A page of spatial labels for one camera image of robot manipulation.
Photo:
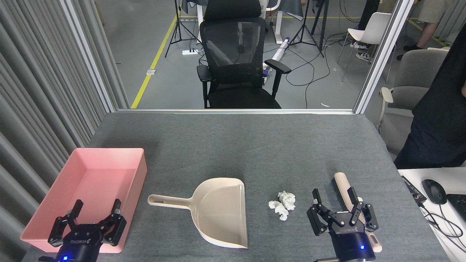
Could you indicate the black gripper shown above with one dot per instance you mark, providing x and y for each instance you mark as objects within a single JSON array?
[
  {"x": 351, "y": 243},
  {"x": 78, "y": 247}
]

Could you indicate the beige brush with black bristles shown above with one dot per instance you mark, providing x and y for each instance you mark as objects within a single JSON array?
[{"x": 341, "y": 183}]

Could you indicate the white paper ball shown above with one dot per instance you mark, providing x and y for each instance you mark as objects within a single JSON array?
[
  {"x": 287, "y": 200},
  {"x": 279, "y": 210}
]

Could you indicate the beige plastic dustpan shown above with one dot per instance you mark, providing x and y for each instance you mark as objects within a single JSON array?
[{"x": 222, "y": 214}]

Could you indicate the pink plastic bin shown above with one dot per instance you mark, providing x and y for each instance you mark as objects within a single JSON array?
[{"x": 91, "y": 189}]

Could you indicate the black controller with red button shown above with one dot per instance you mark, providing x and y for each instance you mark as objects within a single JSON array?
[{"x": 413, "y": 189}]

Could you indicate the black computer mouse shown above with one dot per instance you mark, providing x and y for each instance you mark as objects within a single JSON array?
[{"x": 434, "y": 191}]

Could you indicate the white side table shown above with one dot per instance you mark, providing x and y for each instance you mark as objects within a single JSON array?
[{"x": 451, "y": 236}]

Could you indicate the black keyboard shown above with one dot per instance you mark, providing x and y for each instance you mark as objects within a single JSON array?
[{"x": 459, "y": 205}]

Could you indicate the person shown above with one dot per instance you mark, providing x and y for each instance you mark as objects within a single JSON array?
[
  {"x": 440, "y": 120},
  {"x": 433, "y": 11},
  {"x": 367, "y": 14}
]

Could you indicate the grey upholstered armchair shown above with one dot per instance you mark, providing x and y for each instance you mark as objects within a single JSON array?
[{"x": 415, "y": 80}]

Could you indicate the grey pleated curtain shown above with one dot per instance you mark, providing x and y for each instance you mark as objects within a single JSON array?
[{"x": 36, "y": 72}]

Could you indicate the white roll with blue caps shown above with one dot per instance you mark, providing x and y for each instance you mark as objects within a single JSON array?
[{"x": 279, "y": 51}]

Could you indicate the white plastic chair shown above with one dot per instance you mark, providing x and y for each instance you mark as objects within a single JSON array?
[{"x": 371, "y": 31}]

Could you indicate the black tripod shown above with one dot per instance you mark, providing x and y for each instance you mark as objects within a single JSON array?
[
  {"x": 305, "y": 22},
  {"x": 178, "y": 25}
]

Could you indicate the black mesh office chair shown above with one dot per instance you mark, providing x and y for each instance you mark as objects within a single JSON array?
[{"x": 233, "y": 47}]

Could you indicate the white power strip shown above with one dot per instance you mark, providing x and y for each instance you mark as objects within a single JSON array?
[{"x": 190, "y": 52}]

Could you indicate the silver table rail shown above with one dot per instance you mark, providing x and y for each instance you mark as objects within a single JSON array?
[{"x": 233, "y": 111}]

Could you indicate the silver post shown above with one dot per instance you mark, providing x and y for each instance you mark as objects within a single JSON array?
[
  {"x": 382, "y": 58},
  {"x": 87, "y": 54}
]

